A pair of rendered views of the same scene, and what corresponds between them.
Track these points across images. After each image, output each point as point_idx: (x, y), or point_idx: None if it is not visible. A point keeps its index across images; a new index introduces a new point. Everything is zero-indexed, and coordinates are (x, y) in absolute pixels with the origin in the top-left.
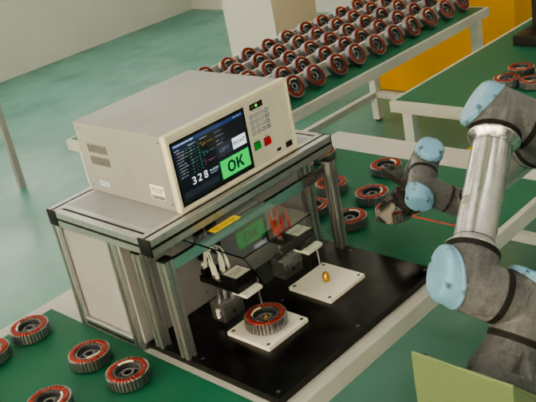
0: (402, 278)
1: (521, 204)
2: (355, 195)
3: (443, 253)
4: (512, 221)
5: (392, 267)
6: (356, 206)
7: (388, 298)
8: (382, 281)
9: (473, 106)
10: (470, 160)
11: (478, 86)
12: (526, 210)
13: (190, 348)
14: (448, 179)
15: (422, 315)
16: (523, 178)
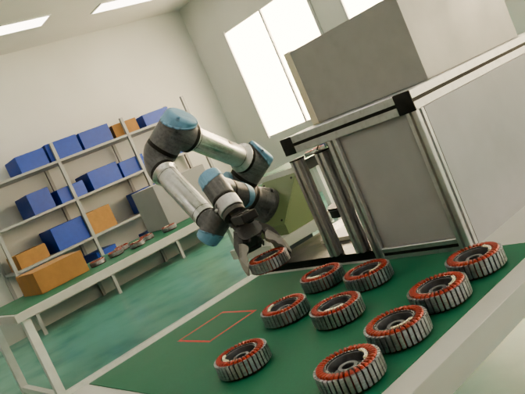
0: (293, 252)
1: (145, 349)
2: (305, 295)
3: (255, 142)
4: (171, 330)
5: (298, 256)
6: (312, 305)
7: (308, 240)
8: (308, 246)
9: (187, 113)
10: (210, 132)
11: (173, 111)
12: (149, 344)
13: None
14: (177, 370)
15: None
16: (102, 388)
